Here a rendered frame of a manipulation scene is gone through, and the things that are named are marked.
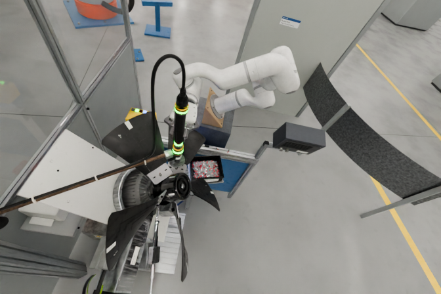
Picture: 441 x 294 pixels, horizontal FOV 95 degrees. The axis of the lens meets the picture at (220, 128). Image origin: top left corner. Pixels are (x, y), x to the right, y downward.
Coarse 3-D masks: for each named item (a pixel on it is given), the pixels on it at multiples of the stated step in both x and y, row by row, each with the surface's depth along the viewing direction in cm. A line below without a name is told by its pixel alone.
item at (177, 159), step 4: (180, 92) 58; (184, 92) 58; (180, 96) 59; (184, 96) 59; (176, 100) 61; (180, 100) 59; (184, 100) 59; (180, 104) 60; (184, 104) 60; (176, 156) 84; (180, 156) 86; (176, 160) 87
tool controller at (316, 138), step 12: (276, 132) 133; (288, 132) 119; (300, 132) 121; (312, 132) 122; (324, 132) 124; (276, 144) 129; (288, 144) 125; (300, 144) 122; (312, 144) 120; (324, 144) 121
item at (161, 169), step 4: (164, 164) 86; (160, 168) 86; (164, 168) 87; (168, 168) 87; (152, 172) 85; (156, 172) 86; (160, 172) 86; (164, 172) 87; (168, 172) 88; (172, 172) 88; (148, 176) 85; (152, 176) 86; (156, 176) 86; (164, 176) 87; (168, 176) 88; (152, 180) 86; (156, 180) 87; (160, 180) 87
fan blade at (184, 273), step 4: (180, 220) 87; (180, 224) 84; (180, 228) 83; (180, 232) 83; (180, 236) 91; (184, 248) 85; (184, 252) 84; (184, 256) 83; (184, 260) 82; (184, 264) 81; (184, 268) 80; (184, 272) 80; (184, 276) 79
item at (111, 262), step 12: (144, 204) 70; (120, 216) 60; (132, 216) 65; (144, 216) 73; (108, 228) 58; (120, 228) 62; (132, 228) 68; (108, 240) 59; (120, 240) 64; (108, 252) 60; (120, 252) 67; (108, 264) 62
